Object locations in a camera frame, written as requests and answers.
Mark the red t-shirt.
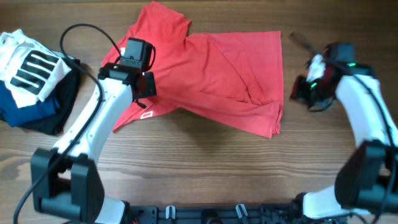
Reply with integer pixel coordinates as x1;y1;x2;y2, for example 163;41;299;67
103;2;284;138

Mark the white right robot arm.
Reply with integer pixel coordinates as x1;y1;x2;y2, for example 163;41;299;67
291;62;397;221

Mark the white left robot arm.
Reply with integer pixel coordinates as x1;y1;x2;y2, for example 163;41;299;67
30;63;156;223

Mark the black folded garment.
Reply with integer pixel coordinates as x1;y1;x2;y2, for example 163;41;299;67
16;52;80;135

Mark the white printed t-shirt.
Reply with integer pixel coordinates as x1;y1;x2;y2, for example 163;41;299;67
1;29;71;108

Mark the blue folded garment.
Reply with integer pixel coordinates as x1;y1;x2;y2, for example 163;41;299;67
1;81;60;127

